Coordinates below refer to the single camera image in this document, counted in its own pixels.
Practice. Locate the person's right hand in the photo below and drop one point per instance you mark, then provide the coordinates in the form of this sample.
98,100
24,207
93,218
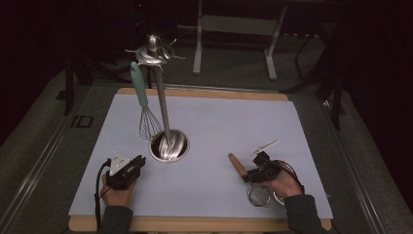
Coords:
287,185

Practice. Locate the steel utensil rack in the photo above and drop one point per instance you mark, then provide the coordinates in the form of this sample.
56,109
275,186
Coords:
162,97

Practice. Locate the black metal stand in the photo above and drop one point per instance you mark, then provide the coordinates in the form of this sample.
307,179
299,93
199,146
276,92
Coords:
337,97
68,91

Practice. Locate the white table sheet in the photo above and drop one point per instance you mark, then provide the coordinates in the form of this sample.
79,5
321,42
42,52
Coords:
211,130

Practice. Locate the grey metal frame stand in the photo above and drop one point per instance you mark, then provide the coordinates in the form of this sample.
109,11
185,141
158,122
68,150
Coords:
240,24

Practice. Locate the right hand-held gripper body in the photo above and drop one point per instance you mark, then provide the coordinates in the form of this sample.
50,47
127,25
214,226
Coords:
268,172

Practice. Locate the person's left hand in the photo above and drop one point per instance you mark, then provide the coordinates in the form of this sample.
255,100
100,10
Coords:
117,196

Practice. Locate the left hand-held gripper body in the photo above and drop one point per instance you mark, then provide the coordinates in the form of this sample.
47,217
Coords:
120,177

